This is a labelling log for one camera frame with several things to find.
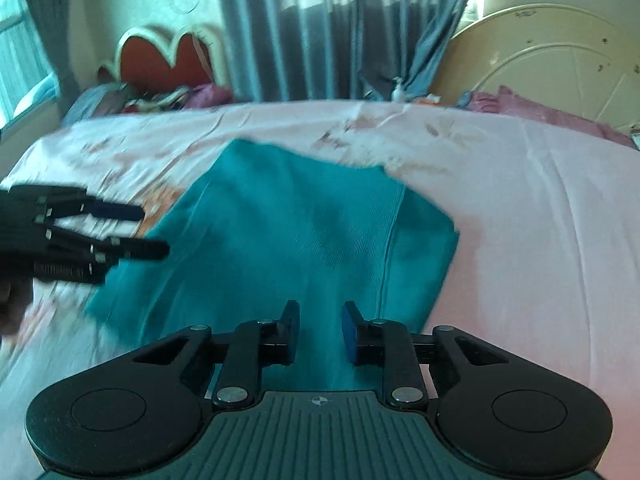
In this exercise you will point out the pile of mixed clothes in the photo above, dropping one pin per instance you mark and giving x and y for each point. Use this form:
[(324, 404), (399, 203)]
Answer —
[(150, 100)]

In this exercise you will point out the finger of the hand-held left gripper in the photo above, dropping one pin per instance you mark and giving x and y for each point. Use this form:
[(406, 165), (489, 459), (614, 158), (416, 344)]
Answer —
[(145, 249), (117, 211)]

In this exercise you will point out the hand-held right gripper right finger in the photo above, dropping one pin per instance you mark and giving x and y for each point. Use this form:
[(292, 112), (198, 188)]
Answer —
[(350, 335)]

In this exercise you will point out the pink floral bed sheet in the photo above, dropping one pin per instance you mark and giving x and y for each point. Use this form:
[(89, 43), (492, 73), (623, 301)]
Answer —
[(525, 220)]

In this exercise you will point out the window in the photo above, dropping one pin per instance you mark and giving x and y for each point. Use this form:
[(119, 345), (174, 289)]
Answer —
[(22, 60)]

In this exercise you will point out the cream round headboard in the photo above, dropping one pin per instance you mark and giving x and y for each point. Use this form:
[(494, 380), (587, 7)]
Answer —
[(550, 55)]

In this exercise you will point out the red heart-shaped headboard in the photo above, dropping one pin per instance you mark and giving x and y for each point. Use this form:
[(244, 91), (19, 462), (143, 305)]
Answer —
[(160, 62)]

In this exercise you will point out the person's left hand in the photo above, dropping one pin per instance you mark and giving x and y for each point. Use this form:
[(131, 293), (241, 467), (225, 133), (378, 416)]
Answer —
[(12, 307)]

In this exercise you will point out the pink ruffled pillow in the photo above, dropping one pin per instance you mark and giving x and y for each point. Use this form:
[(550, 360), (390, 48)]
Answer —
[(550, 112)]

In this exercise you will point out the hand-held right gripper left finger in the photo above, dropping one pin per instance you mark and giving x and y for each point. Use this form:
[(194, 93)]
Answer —
[(290, 330)]

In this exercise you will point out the white pump bottle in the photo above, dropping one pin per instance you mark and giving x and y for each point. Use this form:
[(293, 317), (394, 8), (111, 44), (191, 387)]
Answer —
[(399, 91)]

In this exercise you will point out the grey-blue curtain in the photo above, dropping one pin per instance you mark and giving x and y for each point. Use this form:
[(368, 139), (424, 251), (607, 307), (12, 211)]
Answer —
[(340, 25), (52, 35)]

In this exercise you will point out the teal shirt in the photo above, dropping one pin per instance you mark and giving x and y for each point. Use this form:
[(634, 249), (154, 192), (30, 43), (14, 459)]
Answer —
[(300, 240)]

